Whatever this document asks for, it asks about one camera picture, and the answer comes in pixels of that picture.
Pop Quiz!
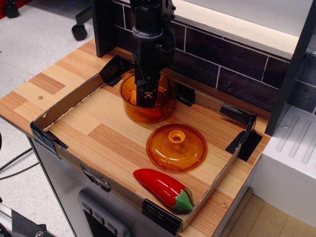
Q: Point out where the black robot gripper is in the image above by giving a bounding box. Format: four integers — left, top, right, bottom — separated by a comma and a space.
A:
133, 27, 176, 107

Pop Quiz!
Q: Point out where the orange toy carrot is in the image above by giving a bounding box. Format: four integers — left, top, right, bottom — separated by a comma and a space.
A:
130, 90, 162, 118

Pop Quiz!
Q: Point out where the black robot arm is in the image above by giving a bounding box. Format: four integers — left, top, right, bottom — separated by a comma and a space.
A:
130, 0, 176, 108

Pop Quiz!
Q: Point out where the orange transparent plastic pot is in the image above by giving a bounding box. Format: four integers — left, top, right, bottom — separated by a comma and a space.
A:
119, 70, 177, 123

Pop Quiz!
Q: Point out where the cardboard fence with black tape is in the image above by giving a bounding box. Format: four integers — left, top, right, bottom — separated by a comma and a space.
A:
30, 55, 264, 237

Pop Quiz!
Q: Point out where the orange transparent pot lid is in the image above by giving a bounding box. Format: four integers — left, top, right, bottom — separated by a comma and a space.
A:
146, 124, 208, 173

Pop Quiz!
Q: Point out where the black office chair base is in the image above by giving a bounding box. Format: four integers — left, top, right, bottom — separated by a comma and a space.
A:
71, 6, 92, 41

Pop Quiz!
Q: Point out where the red toy chili pepper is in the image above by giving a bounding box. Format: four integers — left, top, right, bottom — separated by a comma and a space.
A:
133, 168, 195, 211

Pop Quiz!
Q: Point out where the grey toy oven panel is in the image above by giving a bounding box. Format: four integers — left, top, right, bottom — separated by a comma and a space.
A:
78, 191, 131, 237

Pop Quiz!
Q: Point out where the black equipment bottom left corner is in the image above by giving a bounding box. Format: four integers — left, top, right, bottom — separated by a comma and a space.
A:
0, 203, 55, 237

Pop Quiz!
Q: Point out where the black floor cable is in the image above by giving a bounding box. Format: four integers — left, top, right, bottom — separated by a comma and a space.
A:
0, 147, 40, 180

